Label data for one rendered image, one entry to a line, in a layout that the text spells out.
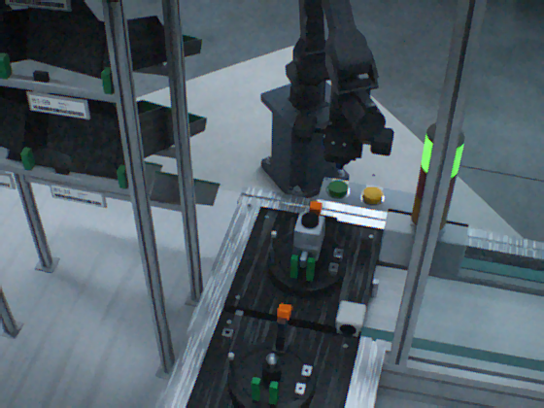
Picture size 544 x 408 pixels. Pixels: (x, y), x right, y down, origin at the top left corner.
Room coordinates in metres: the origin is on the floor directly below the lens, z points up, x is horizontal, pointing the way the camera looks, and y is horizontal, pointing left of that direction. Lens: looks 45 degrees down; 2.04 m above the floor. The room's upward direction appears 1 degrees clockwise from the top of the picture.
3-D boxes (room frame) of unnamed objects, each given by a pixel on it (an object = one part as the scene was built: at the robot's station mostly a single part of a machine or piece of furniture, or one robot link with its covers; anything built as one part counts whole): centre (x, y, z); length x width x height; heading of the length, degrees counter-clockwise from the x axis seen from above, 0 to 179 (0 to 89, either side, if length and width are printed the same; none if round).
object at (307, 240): (0.90, -0.06, 1.06); 0.08 x 0.04 x 0.07; 167
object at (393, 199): (1.10, -0.19, 0.93); 0.21 x 0.07 x 0.06; 76
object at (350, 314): (0.80, -0.13, 0.97); 0.05 x 0.05 x 0.04; 76
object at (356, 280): (0.91, -0.06, 0.96); 0.24 x 0.24 x 0.02; 76
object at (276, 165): (1.28, -0.06, 0.96); 0.15 x 0.15 x 0.20; 31
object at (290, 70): (1.27, -0.07, 1.15); 0.09 x 0.07 x 0.06; 110
